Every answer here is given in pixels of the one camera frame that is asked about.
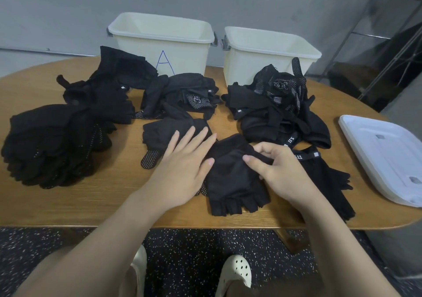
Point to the person's left hand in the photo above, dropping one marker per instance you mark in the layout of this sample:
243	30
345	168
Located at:
178	171

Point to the person's right hand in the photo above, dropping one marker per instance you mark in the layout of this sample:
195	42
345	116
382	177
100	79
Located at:
287	174

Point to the black dotted glove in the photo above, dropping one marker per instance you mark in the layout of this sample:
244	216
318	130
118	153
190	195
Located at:
82	158
150	159
59	161
16	145
49	182
76	115
69	178
36	158
49	135
26	128
158	132
46	116
72	138
95	135

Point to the black fingerless glove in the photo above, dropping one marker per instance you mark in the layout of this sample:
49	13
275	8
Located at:
231	184
339	204
329	178

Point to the pile of black gloves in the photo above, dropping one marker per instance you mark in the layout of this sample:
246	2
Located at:
30	178
178	92

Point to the white plastic bin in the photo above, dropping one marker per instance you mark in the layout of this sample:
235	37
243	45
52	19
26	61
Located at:
244	66
132	46

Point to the stack of black gloves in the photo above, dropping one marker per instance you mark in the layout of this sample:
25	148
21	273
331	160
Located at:
13	165

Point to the person's left forearm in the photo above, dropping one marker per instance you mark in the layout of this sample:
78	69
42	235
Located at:
86	254

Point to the person's right forearm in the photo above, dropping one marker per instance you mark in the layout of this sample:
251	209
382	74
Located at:
343	254

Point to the person's left white shoe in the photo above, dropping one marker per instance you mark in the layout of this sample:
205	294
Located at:
138	270

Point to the person's white shoe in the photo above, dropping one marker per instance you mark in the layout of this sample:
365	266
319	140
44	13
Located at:
236	270
138	270

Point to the person's right white shoe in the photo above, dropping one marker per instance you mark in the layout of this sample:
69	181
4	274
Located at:
236	270

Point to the white flat tray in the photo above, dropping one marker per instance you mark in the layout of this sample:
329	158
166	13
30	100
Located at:
382	158

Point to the metal rack frame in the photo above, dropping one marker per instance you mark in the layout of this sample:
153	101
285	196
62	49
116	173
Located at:
376	49

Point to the grey wall pipe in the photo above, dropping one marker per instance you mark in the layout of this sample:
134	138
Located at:
53	50

